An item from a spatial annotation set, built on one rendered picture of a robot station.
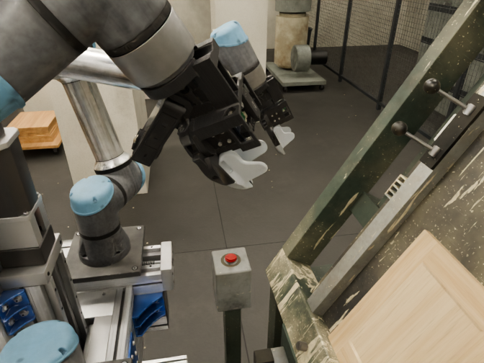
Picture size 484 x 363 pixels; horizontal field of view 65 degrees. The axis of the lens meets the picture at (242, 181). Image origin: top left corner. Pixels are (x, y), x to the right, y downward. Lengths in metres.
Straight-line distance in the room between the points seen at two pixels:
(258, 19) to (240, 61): 3.69
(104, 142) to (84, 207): 0.20
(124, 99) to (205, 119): 2.73
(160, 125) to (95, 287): 0.89
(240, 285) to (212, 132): 0.95
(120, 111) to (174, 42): 2.81
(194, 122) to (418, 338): 0.74
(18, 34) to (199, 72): 0.15
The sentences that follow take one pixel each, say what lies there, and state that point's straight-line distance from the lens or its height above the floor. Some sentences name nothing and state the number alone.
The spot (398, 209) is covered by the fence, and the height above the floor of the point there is 1.25.
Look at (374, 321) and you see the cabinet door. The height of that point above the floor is 1.02.
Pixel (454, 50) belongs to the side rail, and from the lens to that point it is 1.25.
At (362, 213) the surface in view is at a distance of 1.26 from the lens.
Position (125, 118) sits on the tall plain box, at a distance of 3.18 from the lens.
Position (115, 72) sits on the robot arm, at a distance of 0.88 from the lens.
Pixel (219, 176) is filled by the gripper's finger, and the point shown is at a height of 1.59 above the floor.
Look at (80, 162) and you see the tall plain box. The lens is 3.40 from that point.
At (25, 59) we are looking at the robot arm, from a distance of 0.35.
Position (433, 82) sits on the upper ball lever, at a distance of 1.02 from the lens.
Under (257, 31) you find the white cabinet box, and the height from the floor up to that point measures 1.10.
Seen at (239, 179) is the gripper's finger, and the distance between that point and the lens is 0.49.
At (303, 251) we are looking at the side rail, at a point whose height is 0.93.
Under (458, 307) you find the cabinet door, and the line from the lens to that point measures 0.94.
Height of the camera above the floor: 1.81
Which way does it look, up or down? 31 degrees down
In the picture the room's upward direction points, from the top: straight up
